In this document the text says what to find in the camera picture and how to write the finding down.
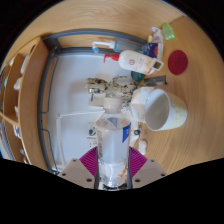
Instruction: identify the white desk lamp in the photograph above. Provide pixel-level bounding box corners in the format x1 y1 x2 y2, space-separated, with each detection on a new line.
55 109 104 168

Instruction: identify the clear water bottle white cap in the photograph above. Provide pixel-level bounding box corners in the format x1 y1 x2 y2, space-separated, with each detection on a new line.
95 97 132 189

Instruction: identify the brown tree figurine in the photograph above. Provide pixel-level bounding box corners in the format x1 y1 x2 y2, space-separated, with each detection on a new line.
85 75 138 101

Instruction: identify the grey metal bed frame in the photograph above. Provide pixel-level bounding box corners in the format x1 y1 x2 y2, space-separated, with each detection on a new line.
37 29 158 174

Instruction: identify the pale yellow plastic cup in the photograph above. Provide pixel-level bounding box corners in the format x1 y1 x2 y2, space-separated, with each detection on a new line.
144 88 188 132

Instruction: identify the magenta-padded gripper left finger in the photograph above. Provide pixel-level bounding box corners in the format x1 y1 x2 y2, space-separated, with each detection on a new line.
59 146 100 190

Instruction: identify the white wall socket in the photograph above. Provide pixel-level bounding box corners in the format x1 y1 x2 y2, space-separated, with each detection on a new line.
87 122 98 150

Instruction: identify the green packet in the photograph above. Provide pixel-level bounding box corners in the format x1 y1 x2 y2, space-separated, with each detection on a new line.
161 22 176 41

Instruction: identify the white tissue pack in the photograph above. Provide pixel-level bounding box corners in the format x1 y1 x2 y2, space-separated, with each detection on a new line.
130 87 154 124

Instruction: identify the pink white packet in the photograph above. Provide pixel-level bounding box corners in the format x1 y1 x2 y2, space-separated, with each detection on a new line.
151 26 165 44

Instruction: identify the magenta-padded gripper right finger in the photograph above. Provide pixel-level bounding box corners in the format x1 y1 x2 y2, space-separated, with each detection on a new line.
126 147 168 190

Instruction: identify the small blue white box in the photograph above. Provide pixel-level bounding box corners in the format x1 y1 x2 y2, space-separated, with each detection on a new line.
143 42 160 59

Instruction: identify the flat round red coaster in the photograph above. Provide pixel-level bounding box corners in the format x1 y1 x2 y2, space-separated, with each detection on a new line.
167 49 189 76

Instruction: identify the white pump bottle red nozzle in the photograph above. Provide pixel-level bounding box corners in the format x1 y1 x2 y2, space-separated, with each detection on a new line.
103 49 165 76

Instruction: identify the white earbuds case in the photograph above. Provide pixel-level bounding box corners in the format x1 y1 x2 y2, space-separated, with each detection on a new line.
138 139 148 156

